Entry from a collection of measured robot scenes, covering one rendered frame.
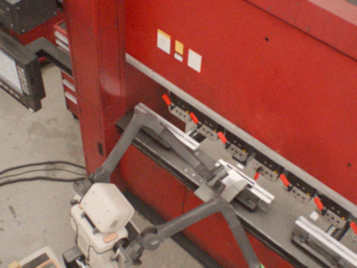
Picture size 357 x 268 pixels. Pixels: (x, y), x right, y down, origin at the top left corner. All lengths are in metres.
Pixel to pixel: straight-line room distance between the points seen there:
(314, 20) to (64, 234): 2.57
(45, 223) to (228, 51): 2.16
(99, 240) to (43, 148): 2.06
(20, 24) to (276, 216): 1.71
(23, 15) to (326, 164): 1.58
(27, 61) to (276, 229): 1.62
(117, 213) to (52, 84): 2.69
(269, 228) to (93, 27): 1.45
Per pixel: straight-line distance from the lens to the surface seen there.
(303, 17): 2.18
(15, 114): 4.83
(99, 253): 2.61
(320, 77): 2.30
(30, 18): 2.76
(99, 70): 3.06
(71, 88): 4.30
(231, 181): 3.08
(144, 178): 3.66
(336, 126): 2.40
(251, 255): 2.70
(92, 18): 2.84
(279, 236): 3.09
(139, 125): 2.67
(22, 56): 2.90
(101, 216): 2.54
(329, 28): 2.13
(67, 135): 4.59
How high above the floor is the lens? 3.50
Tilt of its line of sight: 50 degrees down
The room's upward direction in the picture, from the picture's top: 4 degrees clockwise
